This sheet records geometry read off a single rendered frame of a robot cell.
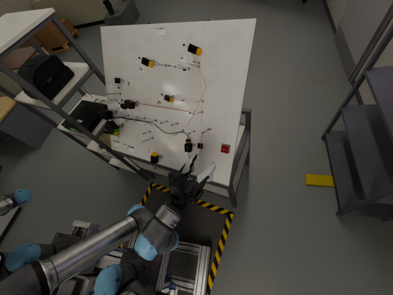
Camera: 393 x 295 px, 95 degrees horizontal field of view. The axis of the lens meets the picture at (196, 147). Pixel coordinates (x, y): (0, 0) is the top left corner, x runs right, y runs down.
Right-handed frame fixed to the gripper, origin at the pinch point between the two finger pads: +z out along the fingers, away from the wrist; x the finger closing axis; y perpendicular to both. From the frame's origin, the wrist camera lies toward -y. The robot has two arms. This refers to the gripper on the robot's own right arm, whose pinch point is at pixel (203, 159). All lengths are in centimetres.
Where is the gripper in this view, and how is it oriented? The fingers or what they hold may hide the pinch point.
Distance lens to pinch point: 64.5
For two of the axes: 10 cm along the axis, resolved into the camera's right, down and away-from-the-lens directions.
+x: 7.5, 3.3, -5.7
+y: 3.4, 5.5, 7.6
